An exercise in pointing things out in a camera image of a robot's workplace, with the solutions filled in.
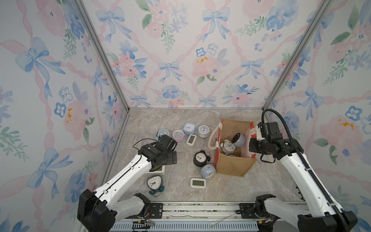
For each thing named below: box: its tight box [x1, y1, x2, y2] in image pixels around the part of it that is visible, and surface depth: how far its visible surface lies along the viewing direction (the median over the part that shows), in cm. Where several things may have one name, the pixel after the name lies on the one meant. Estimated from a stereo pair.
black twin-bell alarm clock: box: [193, 149, 212, 168], surface depth 92 cm
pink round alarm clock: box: [171, 129, 186, 143], surface depth 103 cm
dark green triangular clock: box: [146, 174, 165, 198], surface depth 80 cm
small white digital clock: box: [185, 133, 197, 148], surface depth 100 cm
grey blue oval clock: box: [231, 132, 246, 148], surface depth 90 cm
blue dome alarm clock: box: [200, 163, 217, 181], surface depth 83 cm
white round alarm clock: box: [197, 124, 211, 138], surface depth 104 cm
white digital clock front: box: [190, 177, 207, 189], surface depth 82 cm
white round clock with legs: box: [220, 139, 236, 155], surface depth 95 cm
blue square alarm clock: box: [182, 122, 198, 136], surface depth 106 cm
